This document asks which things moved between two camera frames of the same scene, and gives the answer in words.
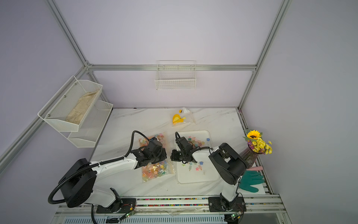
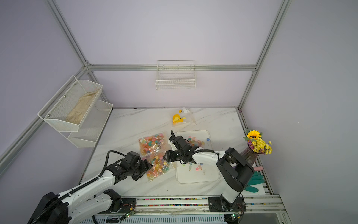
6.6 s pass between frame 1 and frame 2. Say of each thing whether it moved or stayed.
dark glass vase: stayed
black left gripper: moved
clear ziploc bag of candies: stayed
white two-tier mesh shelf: stayed
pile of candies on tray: stayed
